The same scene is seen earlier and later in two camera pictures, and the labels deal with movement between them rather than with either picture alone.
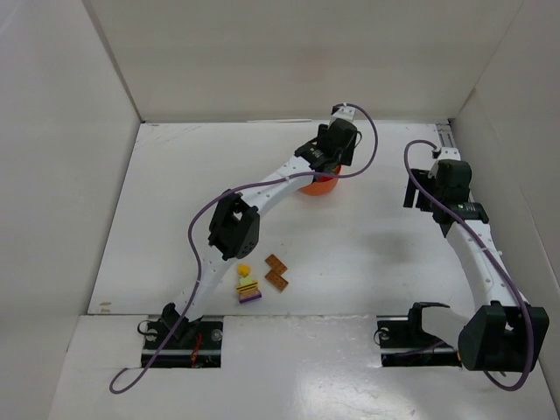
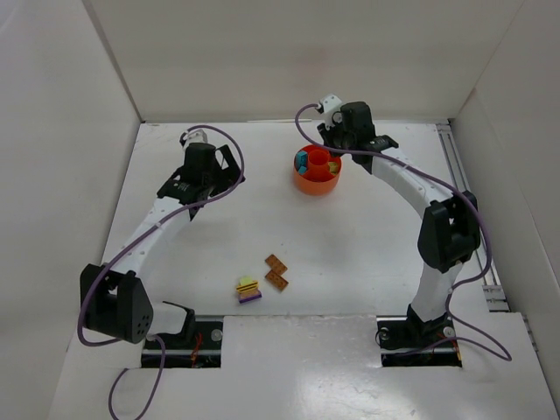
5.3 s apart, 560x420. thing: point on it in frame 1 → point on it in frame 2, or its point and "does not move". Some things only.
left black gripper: [334, 162] → [230, 165]
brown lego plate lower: [276, 279] does not move
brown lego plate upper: [275, 264] does not move
